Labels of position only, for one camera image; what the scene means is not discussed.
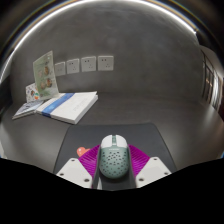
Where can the black framed window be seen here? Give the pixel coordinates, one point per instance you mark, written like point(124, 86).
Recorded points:
point(210, 80)

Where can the white book with blue band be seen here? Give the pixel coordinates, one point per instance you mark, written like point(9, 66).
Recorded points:
point(71, 106)

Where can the black mouse pad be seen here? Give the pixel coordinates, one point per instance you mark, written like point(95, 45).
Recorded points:
point(83, 136)

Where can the white sticker sheet card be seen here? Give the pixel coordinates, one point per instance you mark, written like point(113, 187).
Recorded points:
point(32, 93)

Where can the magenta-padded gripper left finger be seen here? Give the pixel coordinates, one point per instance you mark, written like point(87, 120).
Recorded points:
point(75, 171)

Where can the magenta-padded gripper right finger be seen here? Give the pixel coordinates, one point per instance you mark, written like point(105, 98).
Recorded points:
point(153, 170)

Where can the green and white perforated mouse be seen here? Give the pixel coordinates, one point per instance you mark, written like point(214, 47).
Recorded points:
point(114, 160)

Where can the green food poster stand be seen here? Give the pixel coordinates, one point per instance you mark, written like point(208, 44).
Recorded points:
point(46, 75)

